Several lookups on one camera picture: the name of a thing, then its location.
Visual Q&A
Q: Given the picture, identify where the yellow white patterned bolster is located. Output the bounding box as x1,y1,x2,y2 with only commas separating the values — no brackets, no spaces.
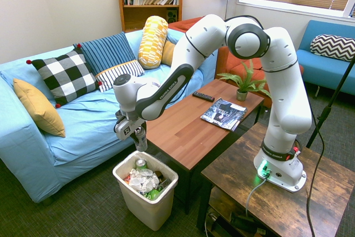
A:
138,16,169,70

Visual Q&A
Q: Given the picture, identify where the magazine under the stack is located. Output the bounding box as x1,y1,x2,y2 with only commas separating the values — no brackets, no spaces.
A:
200,117,241,132

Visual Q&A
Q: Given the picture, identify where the reddish wood coffee table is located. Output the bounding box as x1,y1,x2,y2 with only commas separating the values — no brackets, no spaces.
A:
145,78,265,215

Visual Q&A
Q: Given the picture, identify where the blue striped pillow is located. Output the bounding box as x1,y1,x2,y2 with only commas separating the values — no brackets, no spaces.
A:
73,31,146,93

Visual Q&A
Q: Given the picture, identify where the business magazine with dark cover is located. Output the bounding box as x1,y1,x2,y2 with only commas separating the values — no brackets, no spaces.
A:
200,97,247,130

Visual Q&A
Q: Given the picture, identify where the small black speaker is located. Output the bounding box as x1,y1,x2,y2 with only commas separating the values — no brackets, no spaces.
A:
166,8,179,23

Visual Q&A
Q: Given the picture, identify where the black white checkered pillow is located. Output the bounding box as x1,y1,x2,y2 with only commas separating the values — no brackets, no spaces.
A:
26,44,103,109

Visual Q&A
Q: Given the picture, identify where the mustard yellow pillow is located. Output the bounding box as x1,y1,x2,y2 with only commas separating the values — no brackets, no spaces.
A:
13,78,67,138
160,39,178,67

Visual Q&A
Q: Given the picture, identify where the black hanging cable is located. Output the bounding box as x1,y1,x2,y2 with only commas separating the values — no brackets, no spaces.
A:
306,106,327,237

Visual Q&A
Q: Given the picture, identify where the black tripod stand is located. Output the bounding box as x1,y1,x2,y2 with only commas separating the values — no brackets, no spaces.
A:
305,53,355,149

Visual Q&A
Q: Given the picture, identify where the black device under table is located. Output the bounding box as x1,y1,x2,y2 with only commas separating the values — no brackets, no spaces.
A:
230,211,267,235

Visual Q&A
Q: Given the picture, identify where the potted green fern plant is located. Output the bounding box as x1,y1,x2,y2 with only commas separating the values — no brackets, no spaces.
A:
216,59,271,103

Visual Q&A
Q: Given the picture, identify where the green wrapper trash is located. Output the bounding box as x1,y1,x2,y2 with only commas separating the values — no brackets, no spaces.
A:
145,189,162,200

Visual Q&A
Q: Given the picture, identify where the black white chevron pillow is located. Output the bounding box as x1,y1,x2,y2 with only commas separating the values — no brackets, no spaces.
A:
310,34,355,63

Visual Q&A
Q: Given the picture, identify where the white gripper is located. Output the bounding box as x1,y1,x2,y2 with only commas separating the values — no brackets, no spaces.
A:
113,114,148,149

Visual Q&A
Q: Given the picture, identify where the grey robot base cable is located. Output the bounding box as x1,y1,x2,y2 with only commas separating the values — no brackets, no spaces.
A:
245,177,269,216

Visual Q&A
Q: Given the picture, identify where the light blue sofa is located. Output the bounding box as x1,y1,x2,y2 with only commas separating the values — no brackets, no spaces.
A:
0,27,220,204

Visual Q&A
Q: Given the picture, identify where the white plastic trash bin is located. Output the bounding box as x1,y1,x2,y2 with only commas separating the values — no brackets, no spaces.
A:
112,150,179,232

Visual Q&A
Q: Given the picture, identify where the silver blue drink can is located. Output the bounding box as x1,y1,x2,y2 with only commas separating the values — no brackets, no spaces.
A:
134,126,149,153

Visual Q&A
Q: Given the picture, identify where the orange armchair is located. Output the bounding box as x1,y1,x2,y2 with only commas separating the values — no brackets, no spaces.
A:
168,16,305,109

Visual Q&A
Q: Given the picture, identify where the black TV remote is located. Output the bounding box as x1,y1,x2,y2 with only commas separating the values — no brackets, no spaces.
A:
192,91,216,103

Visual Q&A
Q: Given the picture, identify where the blue upholstered bench sofa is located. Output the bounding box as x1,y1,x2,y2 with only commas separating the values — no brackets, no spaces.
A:
296,19,355,97

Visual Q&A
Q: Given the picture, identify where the wooden bookcase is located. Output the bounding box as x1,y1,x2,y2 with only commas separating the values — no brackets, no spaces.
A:
114,0,186,33

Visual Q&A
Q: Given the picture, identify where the rustic dark wood table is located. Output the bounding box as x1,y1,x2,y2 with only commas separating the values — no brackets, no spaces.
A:
196,122,355,237

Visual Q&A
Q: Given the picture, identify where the crumpled white paper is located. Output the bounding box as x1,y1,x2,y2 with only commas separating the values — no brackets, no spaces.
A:
128,168,160,194

